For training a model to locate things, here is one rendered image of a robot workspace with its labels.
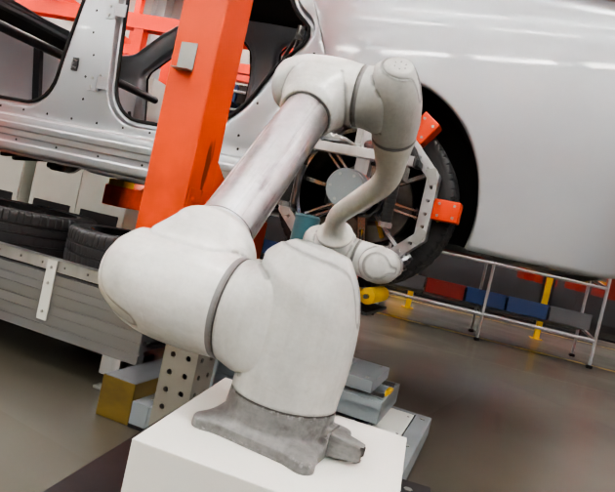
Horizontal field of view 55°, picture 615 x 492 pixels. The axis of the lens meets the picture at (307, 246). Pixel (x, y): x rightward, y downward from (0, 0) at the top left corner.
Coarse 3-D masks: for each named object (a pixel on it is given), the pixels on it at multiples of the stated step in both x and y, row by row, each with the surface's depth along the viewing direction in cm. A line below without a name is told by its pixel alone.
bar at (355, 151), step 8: (320, 144) 188; (328, 144) 187; (336, 144) 186; (344, 144) 185; (336, 152) 186; (344, 152) 185; (352, 152) 184; (360, 152) 183; (368, 152) 182; (408, 160) 178
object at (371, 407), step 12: (384, 384) 226; (396, 384) 233; (348, 396) 203; (360, 396) 202; (372, 396) 206; (384, 396) 208; (396, 396) 232; (348, 408) 203; (360, 408) 201; (372, 408) 200; (384, 408) 207; (372, 420) 200
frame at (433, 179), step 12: (336, 132) 210; (420, 156) 200; (432, 168) 194; (300, 180) 215; (432, 180) 194; (432, 192) 194; (432, 204) 194; (288, 216) 213; (420, 216) 195; (420, 228) 195; (408, 240) 196; (420, 240) 195; (396, 252) 197; (408, 252) 200
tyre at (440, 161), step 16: (432, 144) 203; (432, 160) 203; (448, 160) 202; (448, 176) 201; (448, 192) 201; (432, 224) 202; (448, 224) 201; (432, 240) 202; (448, 240) 218; (416, 256) 203; (432, 256) 208; (416, 272) 216
